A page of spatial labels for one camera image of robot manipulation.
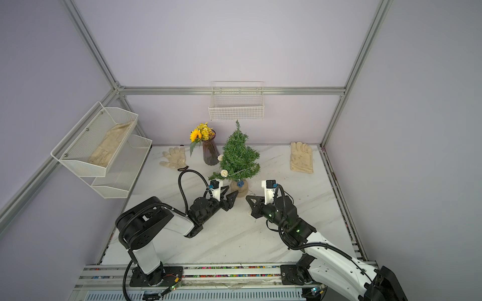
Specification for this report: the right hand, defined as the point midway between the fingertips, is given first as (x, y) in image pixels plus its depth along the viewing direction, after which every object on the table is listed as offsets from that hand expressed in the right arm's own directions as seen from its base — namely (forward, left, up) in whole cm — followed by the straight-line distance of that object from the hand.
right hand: (248, 200), depth 76 cm
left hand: (+9, +7, -8) cm, 14 cm away
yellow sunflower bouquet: (+35, +22, +7) cm, 42 cm away
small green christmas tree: (+11, +3, +11) cm, 16 cm away
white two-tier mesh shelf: (+14, +64, -5) cm, 66 cm away
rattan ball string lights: (+9, +9, +7) cm, 15 cm away
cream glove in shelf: (+15, +60, +13) cm, 63 cm away
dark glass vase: (+33, +20, -6) cm, 40 cm away
